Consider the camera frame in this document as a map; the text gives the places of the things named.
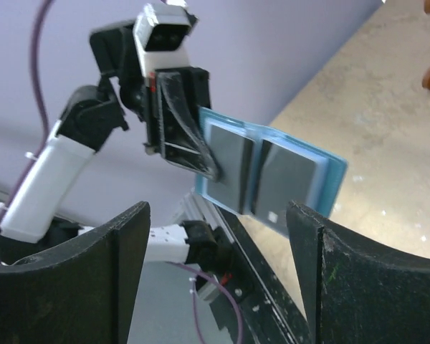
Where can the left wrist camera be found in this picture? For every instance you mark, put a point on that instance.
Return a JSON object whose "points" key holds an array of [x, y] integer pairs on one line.
{"points": [[159, 32]]}

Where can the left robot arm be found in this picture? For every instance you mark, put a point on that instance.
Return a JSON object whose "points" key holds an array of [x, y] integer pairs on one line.
{"points": [[27, 222]]}

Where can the blue card holder wallet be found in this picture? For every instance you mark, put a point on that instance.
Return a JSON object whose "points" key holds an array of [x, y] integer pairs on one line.
{"points": [[332, 178]]}

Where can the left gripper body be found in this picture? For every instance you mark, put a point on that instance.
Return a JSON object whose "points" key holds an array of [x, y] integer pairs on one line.
{"points": [[139, 96]]}

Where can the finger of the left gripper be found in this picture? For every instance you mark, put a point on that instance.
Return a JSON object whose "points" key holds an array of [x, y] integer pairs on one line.
{"points": [[180, 94]]}

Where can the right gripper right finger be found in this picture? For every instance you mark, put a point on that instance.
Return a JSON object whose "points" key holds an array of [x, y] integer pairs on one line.
{"points": [[354, 289]]}

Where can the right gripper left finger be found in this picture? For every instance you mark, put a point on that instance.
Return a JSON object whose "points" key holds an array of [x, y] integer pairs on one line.
{"points": [[81, 291]]}

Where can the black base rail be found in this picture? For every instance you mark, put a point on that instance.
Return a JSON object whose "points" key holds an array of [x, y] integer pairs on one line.
{"points": [[269, 315]]}

